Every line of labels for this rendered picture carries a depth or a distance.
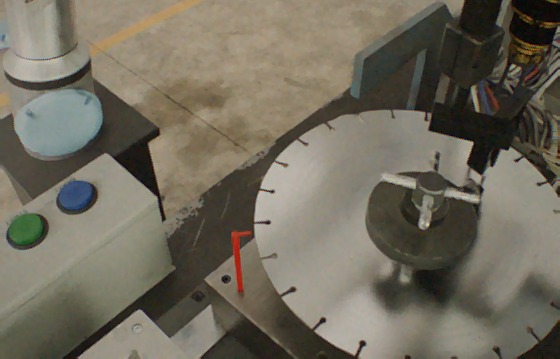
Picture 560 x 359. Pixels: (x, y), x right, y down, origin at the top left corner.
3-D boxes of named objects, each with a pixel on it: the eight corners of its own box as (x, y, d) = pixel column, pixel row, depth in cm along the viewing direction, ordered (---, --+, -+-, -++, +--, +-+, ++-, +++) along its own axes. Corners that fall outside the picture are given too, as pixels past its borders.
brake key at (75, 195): (74, 222, 60) (69, 211, 58) (57, 203, 62) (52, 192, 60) (101, 203, 62) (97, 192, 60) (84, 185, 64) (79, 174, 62)
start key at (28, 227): (24, 257, 56) (18, 246, 55) (8, 236, 58) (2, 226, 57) (53, 237, 58) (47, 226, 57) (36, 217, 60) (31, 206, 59)
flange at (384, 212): (379, 270, 49) (383, 254, 47) (355, 181, 56) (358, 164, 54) (489, 257, 50) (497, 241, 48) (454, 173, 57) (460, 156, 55)
